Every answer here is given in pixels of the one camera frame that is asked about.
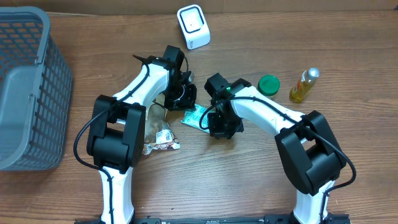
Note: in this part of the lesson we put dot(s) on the white barcode scanner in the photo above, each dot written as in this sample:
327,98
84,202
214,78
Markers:
194,27

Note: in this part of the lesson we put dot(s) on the teal snack packet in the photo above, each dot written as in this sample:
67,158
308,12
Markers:
192,117

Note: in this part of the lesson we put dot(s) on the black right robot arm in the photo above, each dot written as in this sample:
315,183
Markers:
309,152

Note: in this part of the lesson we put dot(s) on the green lid jar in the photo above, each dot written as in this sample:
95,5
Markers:
268,85

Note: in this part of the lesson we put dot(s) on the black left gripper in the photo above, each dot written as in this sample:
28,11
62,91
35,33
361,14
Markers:
188,103

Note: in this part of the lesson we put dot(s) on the grey plastic basket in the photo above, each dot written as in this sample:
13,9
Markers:
36,92

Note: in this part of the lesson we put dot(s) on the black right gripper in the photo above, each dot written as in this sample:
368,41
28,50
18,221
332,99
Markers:
218,131

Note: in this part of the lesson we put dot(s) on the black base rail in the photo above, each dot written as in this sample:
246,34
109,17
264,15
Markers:
217,221

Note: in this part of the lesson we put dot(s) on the yellow dish soap bottle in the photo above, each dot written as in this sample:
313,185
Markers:
304,84

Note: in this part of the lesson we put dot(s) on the brown snack pouch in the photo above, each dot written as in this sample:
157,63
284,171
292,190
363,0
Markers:
158,134

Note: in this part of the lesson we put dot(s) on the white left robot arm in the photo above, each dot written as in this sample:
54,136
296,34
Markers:
117,128

